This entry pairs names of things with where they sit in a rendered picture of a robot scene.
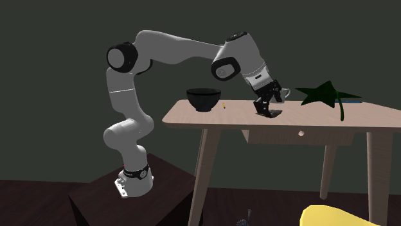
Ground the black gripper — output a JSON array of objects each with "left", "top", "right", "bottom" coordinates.
[{"left": 251, "top": 79, "right": 282, "bottom": 118}]

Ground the white cup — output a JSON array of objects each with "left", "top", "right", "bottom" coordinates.
[{"left": 272, "top": 87, "right": 292, "bottom": 105}]

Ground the light wooden desk with drawer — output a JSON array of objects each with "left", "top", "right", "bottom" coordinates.
[{"left": 161, "top": 99, "right": 401, "bottom": 226}]

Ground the dark green star-shaped leaf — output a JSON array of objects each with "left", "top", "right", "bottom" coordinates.
[{"left": 294, "top": 80, "right": 363, "bottom": 123}]

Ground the black bowl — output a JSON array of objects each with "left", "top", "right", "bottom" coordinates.
[{"left": 186, "top": 87, "right": 222, "bottom": 113}]

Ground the yellow rounded seat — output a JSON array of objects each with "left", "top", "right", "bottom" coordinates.
[{"left": 299, "top": 204, "right": 382, "bottom": 226}]

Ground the dark robot stand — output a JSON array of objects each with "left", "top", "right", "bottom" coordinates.
[{"left": 67, "top": 153, "right": 205, "bottom": 226}]

